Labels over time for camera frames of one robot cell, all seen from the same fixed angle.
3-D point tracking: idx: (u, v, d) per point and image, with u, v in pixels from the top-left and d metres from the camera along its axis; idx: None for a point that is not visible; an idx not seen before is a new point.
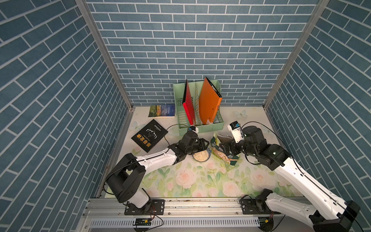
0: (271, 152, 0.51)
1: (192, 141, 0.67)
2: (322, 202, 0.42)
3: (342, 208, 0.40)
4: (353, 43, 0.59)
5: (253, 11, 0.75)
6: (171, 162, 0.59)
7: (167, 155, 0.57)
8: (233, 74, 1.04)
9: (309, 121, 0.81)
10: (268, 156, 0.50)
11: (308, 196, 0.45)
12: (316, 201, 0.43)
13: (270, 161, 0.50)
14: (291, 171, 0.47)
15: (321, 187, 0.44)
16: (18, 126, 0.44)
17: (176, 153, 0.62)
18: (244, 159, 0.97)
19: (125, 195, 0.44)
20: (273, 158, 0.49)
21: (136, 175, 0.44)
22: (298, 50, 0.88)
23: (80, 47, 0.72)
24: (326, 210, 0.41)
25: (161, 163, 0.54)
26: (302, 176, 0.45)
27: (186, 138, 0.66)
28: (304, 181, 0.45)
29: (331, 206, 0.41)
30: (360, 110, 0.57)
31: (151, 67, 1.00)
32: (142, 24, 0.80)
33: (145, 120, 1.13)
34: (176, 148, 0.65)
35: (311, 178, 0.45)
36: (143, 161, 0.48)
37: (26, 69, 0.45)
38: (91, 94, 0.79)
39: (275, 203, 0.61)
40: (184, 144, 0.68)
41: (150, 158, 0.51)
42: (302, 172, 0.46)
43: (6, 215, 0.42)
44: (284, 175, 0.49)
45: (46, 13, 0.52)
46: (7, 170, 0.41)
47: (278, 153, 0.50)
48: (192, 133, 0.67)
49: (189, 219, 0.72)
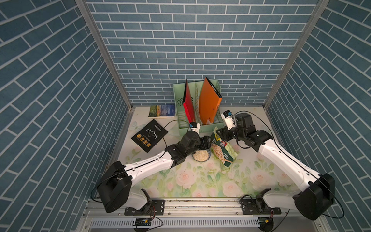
0: (255, 134, 0.58)
1: (192, 143, 0.61)
2: (296, 173, 0.46)
3: (314, 178, 0.43)
4: (353, 44, 0.59)
5: (253, 11, 0.75)
6: (167, 166, 0.56)
7: (162, 161, 0.53)
8: (233, 74, 1.04)
9: (309, 121, 0.81)
10: (253, 138, 0.58)
11: (287, 170, 0.49)
12: (292, 174, 0.47)
13: (254, 143, 0.57)
14: (269, 148, 0.53)
15: (299, 162, 0.48)
16: (19, 126, 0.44)
17: (173, 157, 0.57)
18: (244, 159, 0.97)
19: (114, 205, 0.43)
20: (256, 139, 0.56)
21: (121, 186, 0.41)
22: (298, 50, 0.88)
23: (80, 47, 0.72)
24: (299, 181, 0.45)
25: (154, 169, 0.51)
26: (280, 152, 0.51)
27: (185, 139, 0.60)
28: (281, 156, 0.50)
29: (304, 175, 0.44)
30: (359, 110, 0.57)
31: (151, 67, 1.00)
32: (142, 24, 0.80)
33: (145, 120, 1.13)
34: (174, 150, 0.60)
35: (288, 153, 0.50)
36: (131, 170, 0.45)
37: (26, 69, 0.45)
38: (91, 94, 0.79)
39: (270, 195, 0.64)
40: (183, 146, 0.62)
41: (140, 166, 0.47)
42: (280, 149, 0.52)
43: (5, 215, 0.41)
44: (266, 152, 0.54)
45: (46, 12, 0.53)
46: (7, 170, 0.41)
47: (261, 135, 0.57)
48: (191, 134, 0.61)
49: (189, 219, 0.72)
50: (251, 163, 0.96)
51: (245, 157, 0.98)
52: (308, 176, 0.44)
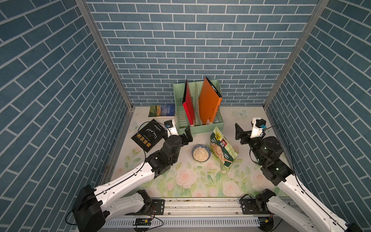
0: (277, 168, 0.54)
1: (175, 150, 0.55)
2: (321, 221, 0.43)
3: (341, 228, 0.41)
4: (353, 44, 0.59)
5: (253, 11, 0.75)
6: (149, 177, 0.51)
7: (139, 175, 0.49)
8: (233, 74, 1.04)
9: (309, 121, 0.81)
10: (273, 172, 0.54)
11: (309, 214, 0.47)
12: (316, 220, 0.45)
13: (273, 176, 0.53)
14: (291, 186, 0.50)
15: (323, 206, 0.45)
16: (18, 126, 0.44)
17: (154, 168, 0.52)
18: (244, 159, 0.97)
19: None
20: (276, 174, 0.53)
21: (91, 215, 0.38)
22: (298, 50, 0.88)
23: (80, 47, 0.72)
24: (325, 228, 0.43)
25: (132, 185, 0.47)
26: (303, 194, 0.48)
27: (166, 147, 0.54)
28: (304, 198, 0.47)
29: (330, 224, 0.42)
30: (360, 110, 0.57)
31: (151, 67, 1.00)
32: (142, 24, 0.80)
33: (145, 120, 1.13)
34: (156, 160, 0.55)
35: (311, 195, 0.47)
36: (102, 194, 0.42)
37: (26, 69, 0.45)
38: (91, 94, 0.79)
39: (277, 209, 0.61)
40: (165, 152, 0.57)
41: (114, 186, 0.44)
42: (303, 189, 0.49)
43: (5, 215, 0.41)
44: (286, 190, 0.52)
45: (46, 12, 0.53)
46: (7, 170, 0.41)
47: (281, 169, 0.54)
48: (172, 139, 0.55)
49: (189, 219, 0.72)
50: (251, 163, 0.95)
51: (245, 157, 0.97)
52: (335, 225, 0.41)
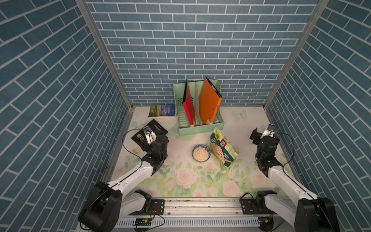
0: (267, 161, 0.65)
1: (164, 146, 0.65)
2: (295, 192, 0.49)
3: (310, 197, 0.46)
4: (353, 44, 0.59)
5: (253, 11, 0.75)
6: (148, 174, 0.57)
7: (142, 169, 0.55)
8: (233, 74, 1.04)
9: (309, 121, 0.81)
10: (264, 164, 0.65)
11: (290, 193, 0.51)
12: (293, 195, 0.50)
13: (264, 168, 0.64)
14: (276, 170, 0.59)
15: (300, 184, 0.51)
16: (18, 126, 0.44)
17: (151, 164, 0.60)
18: (244, 159, 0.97)
19: (108, 226, 0.41)
20: (266, 166, 0.64)
21: (113, 201, 0.41)
22: (298, 50, 0.88)
23: (80, 47, 0.72)
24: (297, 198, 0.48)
25: (137, 180, 0.51)
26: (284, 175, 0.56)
27: (156, 145, 0.63)
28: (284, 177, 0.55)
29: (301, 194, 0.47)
30: (360, 110, 0.57)
31: (151, 67, 1.00)
32: (142, 24, 0.80)
33: (145, 120, 1.13)
34: (150, 158, 0.63)
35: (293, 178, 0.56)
36: (117, 185, 0.45)
37: (26, 69, 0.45)
38: (91, 94, 0.79)
39: (271, 199, 0.63)
40: (157, 151, 0.65)
41: (125, 179, 0.48)
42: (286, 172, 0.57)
43: (5, 215, 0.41)
44: (273, 175, 0.60)
45: (46, 12, 0.53)
46: (7, 170, 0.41)
47: (272, 162, 0.64)
48: (161, 138, 0.65)
49: (189, 219, 0.72)
50: (251, 163, 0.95)
51: (245, 157, 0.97)
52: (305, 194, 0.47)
